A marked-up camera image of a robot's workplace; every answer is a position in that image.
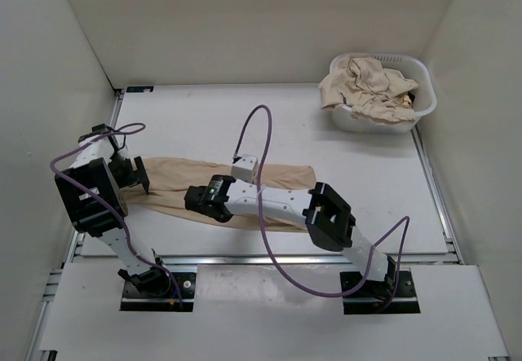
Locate beige trousers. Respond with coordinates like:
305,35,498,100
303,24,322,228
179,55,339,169
122,157,316,230

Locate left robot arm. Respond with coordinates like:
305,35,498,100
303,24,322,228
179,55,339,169
51,122,174,297

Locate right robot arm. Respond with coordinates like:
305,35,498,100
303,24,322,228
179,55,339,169
184,174,397,298

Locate blue label sticker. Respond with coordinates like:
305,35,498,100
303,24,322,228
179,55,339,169
126,86,154,94

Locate beige clothes pile in basket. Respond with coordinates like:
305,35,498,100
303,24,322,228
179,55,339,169
319,53,418,125

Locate white plastic laundry basket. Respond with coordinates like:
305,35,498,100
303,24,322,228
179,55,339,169
330,52,437,134

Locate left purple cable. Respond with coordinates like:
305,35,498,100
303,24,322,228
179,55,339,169
49,122,184,301

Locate purple cable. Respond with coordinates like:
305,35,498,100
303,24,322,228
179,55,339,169
49,122,184,301
232,105,410,309

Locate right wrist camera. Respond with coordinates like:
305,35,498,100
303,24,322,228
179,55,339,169
231,155,259,184

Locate front aluminium rail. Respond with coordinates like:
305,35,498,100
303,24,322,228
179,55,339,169
163,255,351,266

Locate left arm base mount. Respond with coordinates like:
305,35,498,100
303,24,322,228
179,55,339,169
120,272,197,313

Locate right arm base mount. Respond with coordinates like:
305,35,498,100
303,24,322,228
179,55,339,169
343,270,421,315

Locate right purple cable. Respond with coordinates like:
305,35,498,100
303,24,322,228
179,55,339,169
232,105,410,309

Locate right aluminium rail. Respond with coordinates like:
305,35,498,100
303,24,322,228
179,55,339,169
411,126,465,265

